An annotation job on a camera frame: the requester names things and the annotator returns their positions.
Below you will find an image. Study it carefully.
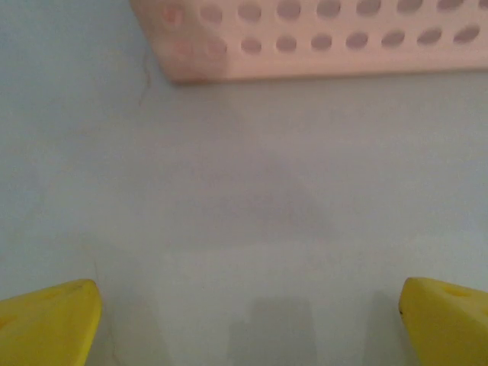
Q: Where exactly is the pink perforated plastic basket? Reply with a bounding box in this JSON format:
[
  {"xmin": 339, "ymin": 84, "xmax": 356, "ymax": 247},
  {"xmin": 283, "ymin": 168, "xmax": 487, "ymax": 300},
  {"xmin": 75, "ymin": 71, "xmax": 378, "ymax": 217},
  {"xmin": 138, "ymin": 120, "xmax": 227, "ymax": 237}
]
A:
[{"xmin": 129, "ymin": 0, "xmax": 488, "ymax": 85}]

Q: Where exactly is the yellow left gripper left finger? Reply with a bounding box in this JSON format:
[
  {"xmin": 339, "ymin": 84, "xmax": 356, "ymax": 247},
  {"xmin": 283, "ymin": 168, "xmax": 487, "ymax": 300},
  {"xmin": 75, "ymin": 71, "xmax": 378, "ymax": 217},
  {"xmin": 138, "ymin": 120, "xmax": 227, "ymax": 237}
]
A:
[{"xmin": 0, "ymin": 278, "xmax": 103, "ymax": 366}]

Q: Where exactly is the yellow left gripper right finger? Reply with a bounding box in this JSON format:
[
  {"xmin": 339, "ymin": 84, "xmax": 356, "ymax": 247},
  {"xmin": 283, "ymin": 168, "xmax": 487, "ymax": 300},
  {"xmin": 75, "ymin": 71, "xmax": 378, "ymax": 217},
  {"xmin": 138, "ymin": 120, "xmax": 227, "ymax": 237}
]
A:
[{"xmin": 398, "ymin": 277, "xmax": 488, "ymax": 366}]

